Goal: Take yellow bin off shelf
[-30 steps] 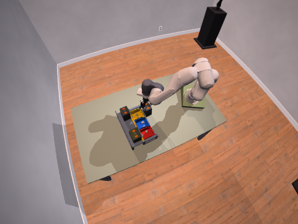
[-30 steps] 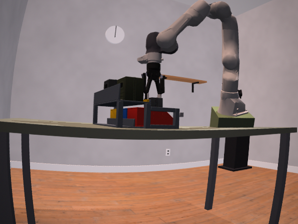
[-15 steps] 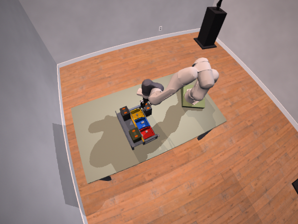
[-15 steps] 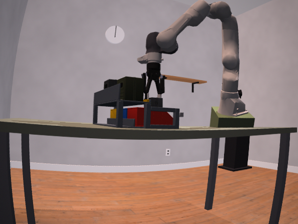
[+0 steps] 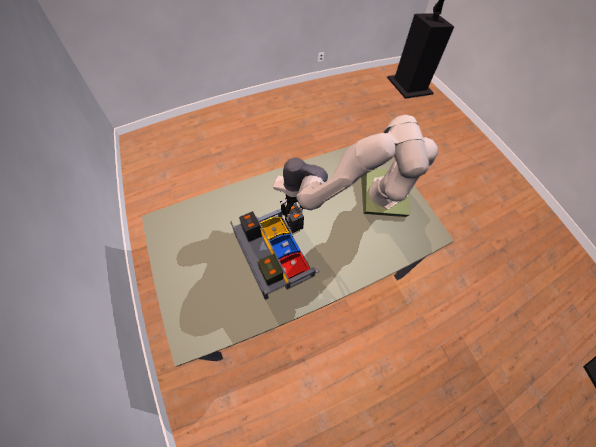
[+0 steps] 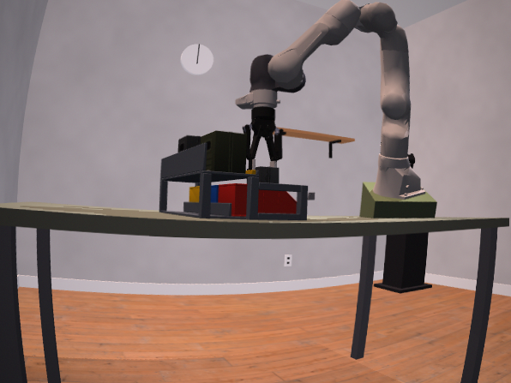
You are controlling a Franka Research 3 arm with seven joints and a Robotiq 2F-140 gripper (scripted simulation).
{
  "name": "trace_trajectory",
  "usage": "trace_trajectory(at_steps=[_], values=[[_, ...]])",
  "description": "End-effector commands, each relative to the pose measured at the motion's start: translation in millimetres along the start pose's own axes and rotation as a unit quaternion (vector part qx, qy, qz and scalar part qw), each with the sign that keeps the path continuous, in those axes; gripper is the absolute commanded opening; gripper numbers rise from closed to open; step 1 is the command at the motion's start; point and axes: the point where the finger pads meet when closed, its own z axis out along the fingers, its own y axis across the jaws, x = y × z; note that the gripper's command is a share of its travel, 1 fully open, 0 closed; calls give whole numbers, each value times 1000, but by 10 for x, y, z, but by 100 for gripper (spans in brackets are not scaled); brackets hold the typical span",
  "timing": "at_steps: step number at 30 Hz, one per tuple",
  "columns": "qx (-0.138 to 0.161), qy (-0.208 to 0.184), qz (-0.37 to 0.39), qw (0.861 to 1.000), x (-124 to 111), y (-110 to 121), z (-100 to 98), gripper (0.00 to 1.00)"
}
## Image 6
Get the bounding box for blue open bin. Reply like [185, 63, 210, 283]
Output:
[211, 185, 219, 203]

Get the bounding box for yellow bin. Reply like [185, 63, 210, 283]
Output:
[189, 186, 200, 202]

